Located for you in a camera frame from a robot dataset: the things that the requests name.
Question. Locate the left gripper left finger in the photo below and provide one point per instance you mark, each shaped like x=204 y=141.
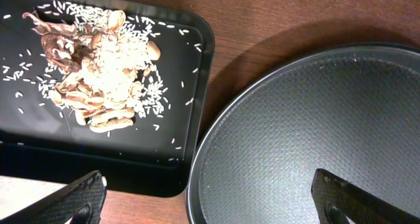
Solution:
x=81 y=202

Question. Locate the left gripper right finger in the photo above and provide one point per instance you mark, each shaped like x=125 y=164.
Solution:
x=338 y=201

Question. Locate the food scraps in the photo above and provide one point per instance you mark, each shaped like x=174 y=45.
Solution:
x=105 y=64

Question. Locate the round black tray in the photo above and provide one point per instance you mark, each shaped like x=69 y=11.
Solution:
x=351 y=110

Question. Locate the black rectangular tray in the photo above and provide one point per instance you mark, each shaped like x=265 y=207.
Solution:
x=42 y=141

